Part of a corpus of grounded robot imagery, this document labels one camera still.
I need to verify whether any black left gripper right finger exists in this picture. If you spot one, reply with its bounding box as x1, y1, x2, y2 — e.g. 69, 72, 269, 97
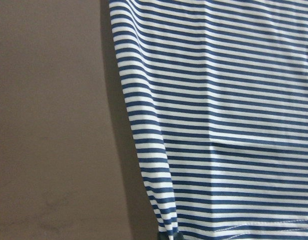
174, 232, 184, 240

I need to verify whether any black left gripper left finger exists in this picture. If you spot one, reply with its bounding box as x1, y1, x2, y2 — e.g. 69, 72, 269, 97
157, 232, 167, 240

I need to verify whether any blue white striped polo shirt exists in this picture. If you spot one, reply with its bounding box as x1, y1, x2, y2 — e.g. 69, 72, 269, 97
109, 0, 308, 240

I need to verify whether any brown paper table cover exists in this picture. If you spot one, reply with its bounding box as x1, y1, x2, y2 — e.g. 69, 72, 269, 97
0, 0, 157, 240

